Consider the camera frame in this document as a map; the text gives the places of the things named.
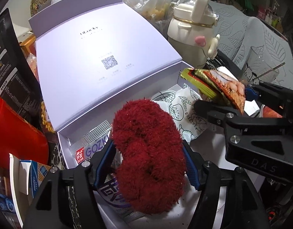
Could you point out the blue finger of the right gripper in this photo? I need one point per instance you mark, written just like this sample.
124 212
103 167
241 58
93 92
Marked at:
212 112
252 93

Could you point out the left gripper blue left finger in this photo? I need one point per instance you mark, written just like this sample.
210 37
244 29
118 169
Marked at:
102 163

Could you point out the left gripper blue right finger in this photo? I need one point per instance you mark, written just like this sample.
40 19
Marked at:
194 167

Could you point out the colourful shrimp snack packet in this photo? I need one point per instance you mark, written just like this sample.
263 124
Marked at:
217 86

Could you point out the white printed bread packet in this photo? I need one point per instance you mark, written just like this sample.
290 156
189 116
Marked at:
180 105

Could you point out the white purple GOZK snack packet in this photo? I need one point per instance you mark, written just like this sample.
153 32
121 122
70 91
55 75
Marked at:
97 148

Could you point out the red fuzzy scrunchie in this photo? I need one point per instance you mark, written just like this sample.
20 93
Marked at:
151 175

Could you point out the red apple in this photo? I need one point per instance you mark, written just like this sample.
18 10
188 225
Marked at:
266 112

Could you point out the glass mug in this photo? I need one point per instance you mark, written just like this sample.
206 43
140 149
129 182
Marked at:
257 70

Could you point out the grey leaf pattern cushion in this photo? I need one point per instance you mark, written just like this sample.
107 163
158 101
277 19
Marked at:
241 34

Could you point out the blue white medicine box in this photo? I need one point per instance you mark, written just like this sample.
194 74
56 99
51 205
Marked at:
26 177

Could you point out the red plastic container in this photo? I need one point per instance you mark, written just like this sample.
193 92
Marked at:
20 138

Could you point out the open lavender gift box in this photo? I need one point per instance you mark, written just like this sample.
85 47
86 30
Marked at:
92 57

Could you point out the black printed package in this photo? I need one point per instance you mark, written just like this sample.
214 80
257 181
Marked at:
19 87

